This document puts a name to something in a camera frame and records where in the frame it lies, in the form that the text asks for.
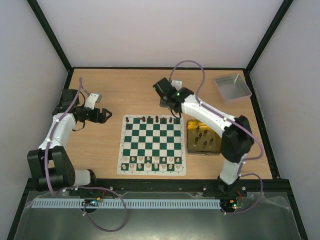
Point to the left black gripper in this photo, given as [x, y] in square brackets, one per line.
[102, 119]

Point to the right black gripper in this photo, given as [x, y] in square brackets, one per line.
[164, 102]

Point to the gold tin with dark pieces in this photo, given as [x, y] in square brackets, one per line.
[201, 139]

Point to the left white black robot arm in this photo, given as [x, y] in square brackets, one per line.
[50, 166]

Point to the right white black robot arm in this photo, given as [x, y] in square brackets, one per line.
[235, 133]

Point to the green white chess board mat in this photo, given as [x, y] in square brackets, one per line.
[154, 140]

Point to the silver tin lid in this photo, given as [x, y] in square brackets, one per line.
[232, 87]

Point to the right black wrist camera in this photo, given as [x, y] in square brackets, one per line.
[163, 87]

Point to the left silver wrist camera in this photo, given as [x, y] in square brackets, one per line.
[92, 99]

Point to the grey slotted cable duct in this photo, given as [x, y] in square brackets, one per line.
[72, 203]

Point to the black mounting rail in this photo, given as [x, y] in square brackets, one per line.
[209, 188]

